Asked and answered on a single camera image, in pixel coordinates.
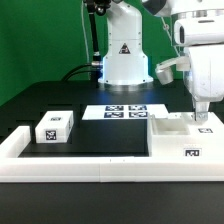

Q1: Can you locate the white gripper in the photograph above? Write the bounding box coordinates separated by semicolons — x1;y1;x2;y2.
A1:
173;16;224;121

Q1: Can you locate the white cabinet door panel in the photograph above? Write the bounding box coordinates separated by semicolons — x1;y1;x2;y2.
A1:
186;112;224;145

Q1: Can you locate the white cabinet body box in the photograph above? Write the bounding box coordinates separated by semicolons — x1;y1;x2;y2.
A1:
147;112;224;158

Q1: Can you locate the white cabinet top block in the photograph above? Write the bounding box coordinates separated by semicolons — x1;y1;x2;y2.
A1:
35;110;74;143

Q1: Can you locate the white base marker sheet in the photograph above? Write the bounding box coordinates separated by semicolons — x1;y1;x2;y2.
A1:
82;104;168;120

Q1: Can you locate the white U-shaped workspace fence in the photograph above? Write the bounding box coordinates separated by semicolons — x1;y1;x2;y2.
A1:
0;126;224;182

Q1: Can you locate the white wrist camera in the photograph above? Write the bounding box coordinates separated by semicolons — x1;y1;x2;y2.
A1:
155;56;190;85

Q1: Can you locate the black cable bundle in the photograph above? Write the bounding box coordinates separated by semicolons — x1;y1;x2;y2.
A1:
60;0;104;82

